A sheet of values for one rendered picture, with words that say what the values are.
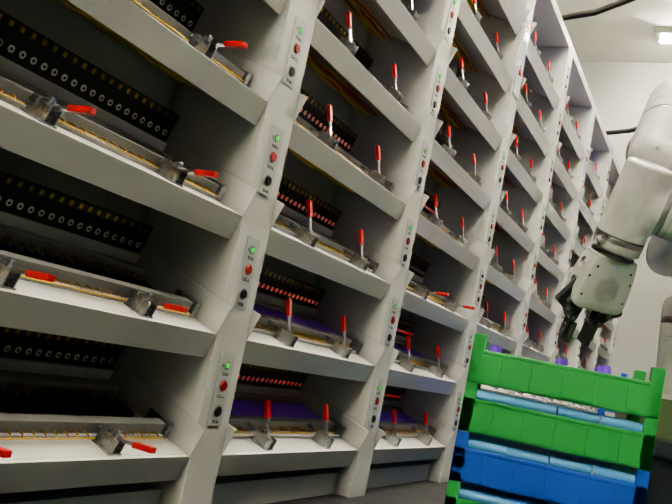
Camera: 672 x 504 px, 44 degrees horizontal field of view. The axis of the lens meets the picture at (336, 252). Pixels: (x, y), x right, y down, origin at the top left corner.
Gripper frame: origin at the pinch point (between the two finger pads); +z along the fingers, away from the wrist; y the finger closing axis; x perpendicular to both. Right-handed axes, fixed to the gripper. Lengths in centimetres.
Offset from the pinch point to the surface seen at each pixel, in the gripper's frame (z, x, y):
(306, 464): 51, 24, -30
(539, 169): 0, 182, 81
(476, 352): 5.3, -6.6, -20.7
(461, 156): -4, 134, 26
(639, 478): 12.3, -25.2, 3.4
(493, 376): 7.6, -9.5, -17.7
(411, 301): 27, 69, -1
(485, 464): 20.0, -16.0, -16.7
